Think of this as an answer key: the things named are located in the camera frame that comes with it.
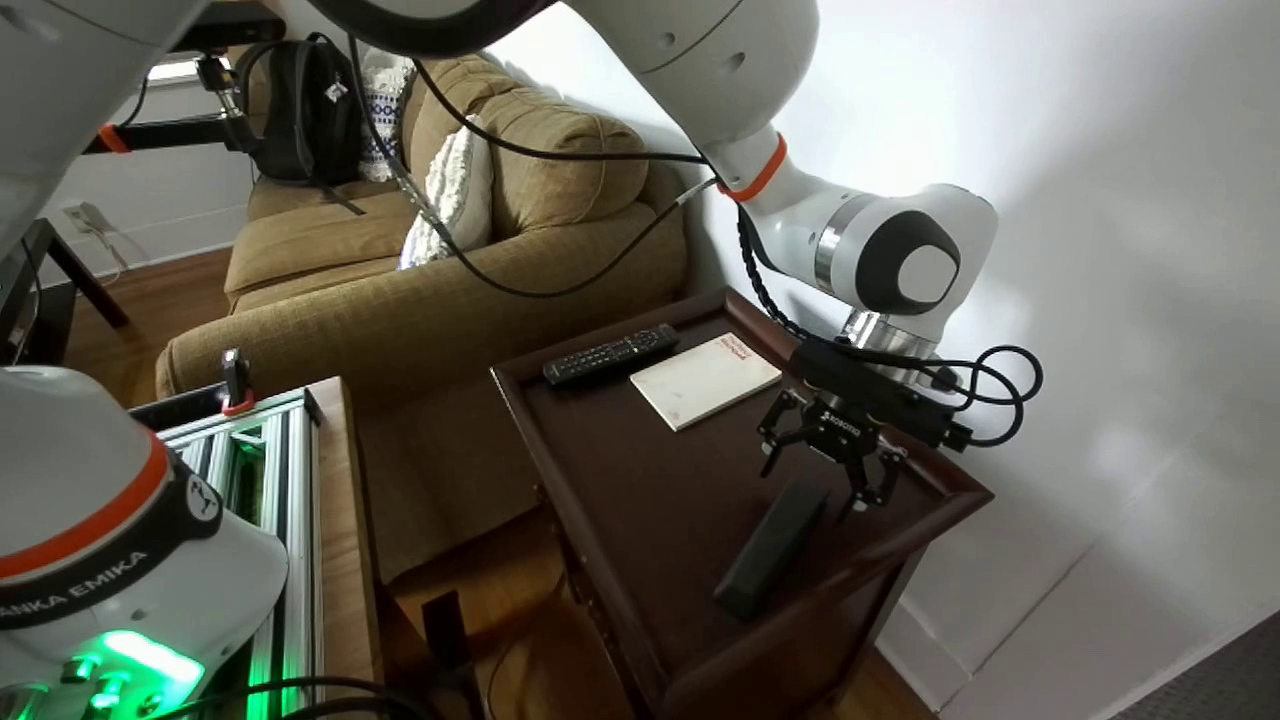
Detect short black remote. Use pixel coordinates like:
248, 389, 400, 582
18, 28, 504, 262
708, 477, 833, 619

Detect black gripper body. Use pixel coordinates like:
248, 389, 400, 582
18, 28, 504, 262
794, 381, 922, 470

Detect long black remote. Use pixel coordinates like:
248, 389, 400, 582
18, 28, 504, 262
536, 320, 684, 393

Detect olive brown sofa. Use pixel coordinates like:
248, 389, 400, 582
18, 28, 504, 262
152, 44, 694, 582

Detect black braided cable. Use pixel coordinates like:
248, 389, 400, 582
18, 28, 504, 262
731, 196, 813, 344

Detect white patterned cushion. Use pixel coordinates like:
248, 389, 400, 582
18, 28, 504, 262
355, 51, 419, 188

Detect black stand orange tape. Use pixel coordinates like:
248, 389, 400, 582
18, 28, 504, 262
82, 116, 257, 154

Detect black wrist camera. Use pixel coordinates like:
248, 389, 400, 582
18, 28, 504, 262
790, 332, 976, 454

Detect white window sill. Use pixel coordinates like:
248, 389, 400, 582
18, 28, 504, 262
134, 55, 203, 95

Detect white knit pillow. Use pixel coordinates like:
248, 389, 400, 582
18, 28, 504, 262
395, 122, 496, 272

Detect black knob red base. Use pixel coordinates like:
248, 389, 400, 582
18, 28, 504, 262
216, 344, 260, 418

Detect white book red print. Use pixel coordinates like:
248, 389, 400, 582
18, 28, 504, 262
625, 332, 789, 437

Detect white wall outlet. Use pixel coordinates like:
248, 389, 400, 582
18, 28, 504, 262
57, 196, 111, 240

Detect black backpack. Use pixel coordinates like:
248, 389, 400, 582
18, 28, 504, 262
230, 32, 373, 205

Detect black low table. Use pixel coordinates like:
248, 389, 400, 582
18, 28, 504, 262
0, 214, 134, 372

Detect aluminium profile frame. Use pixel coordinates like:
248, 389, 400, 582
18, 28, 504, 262
131, 375, 332, 720

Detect light wooden board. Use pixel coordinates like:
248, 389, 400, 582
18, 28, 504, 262
303, 372, 393, 696

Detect dark wooden side table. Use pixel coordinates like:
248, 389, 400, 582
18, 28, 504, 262
485, 284, 994, 720

